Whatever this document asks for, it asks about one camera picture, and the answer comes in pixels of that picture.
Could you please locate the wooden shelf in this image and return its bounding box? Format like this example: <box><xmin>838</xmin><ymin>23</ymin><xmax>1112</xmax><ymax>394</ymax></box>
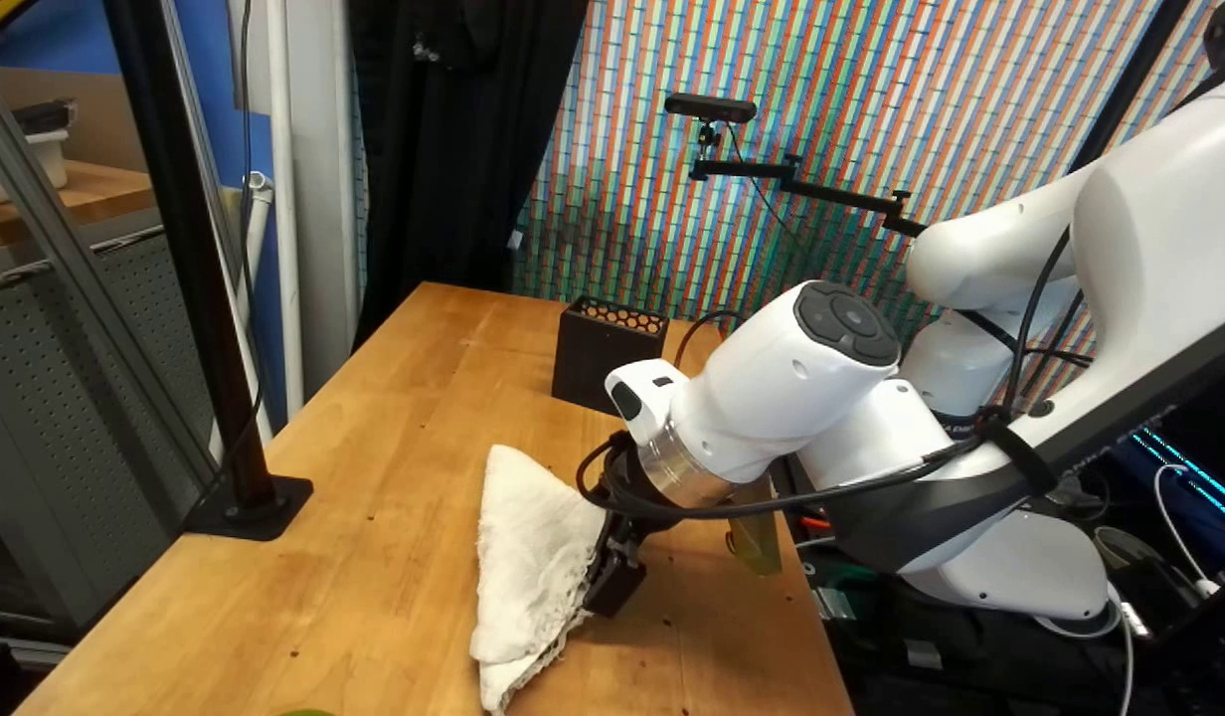
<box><xmin>0</xmin><ymin>156</ymin><xmax>149</xmax><ymax>260</ymax></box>

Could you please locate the white cable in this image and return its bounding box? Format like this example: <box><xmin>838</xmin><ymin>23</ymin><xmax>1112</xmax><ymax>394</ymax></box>
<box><xmin>1146</xmin><ymin>463</ymin><xmax>1225</xmax><ymax>604</ymax></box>

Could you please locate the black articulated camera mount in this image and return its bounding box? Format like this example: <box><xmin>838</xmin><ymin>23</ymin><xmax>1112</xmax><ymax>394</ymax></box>
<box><xmin>684</xmin><ymin>152</ymin><xmax>929</xmax><ymax>245</ymax></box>

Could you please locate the black pole stand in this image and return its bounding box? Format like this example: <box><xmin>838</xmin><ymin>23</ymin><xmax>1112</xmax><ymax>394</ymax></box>
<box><xmin>90</xmin><ymin>0</ymin><xmax>317</xmax><ymax>544</ymax></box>

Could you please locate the white cloth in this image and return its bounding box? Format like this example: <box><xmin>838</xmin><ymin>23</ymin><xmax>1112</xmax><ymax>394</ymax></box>
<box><xmin>465</xmin><ymin>443</ymin><xmax>612</xmax><ymax>716</ymax></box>

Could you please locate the olive wrist camera block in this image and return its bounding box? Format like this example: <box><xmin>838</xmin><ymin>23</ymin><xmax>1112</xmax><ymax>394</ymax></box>
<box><xmin>718</xmin><ymin>507</ymin><xmax>787</xmax><ymax>580</ymax></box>

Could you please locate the black bar camera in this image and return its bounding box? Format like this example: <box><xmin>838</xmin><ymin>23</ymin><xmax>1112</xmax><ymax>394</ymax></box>
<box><xmin>661</xmin><ymin>89</ymin><xmax>763</xmax><ymax>129</ymax></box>

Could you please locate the white VR headset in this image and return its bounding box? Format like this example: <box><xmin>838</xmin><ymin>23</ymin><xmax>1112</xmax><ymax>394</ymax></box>
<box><xmin>897</xmin><ymin>510</ymin><xmax>1120</xmax><ymax>629</ymax></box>

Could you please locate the black curtain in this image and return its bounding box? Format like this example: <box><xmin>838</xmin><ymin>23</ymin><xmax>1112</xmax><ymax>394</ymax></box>
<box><xmin>344</xmin><ymin>0</ymin><xmax>592</xmax><ymax>352</ymax></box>

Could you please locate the colourful patterned backdrop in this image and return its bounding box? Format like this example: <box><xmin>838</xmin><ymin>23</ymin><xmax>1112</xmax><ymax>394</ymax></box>
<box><xmin>507</xmin><ymin>0</ymin><xmax>1225</xmax><ymax>352</ymax></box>

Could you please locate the grey perforated metal panel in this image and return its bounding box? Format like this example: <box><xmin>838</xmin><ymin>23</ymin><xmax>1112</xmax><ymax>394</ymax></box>
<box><xmin>0</xmin><ymin>222</ymin><xmax>221</xmax><ymax>629</ymax></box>

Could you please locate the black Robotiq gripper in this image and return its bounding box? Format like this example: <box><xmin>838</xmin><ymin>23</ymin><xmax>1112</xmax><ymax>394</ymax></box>
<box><xmin>575</xmin><ymin>433</ymin><xmax>686</xmax><ymax>622</ymax></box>

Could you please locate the blue crate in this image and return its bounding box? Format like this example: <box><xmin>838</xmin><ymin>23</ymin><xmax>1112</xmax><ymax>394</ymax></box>
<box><xmin>1119</xmin><ymin>422</ymin><xmax>1225</xmax><ymax>576</ymax></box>

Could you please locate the black perforated box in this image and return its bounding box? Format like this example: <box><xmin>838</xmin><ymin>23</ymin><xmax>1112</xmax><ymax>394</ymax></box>
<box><xmin>550</xmin><ymin>295</ymin><xmax>672</xmax><ymax>417</ymax></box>

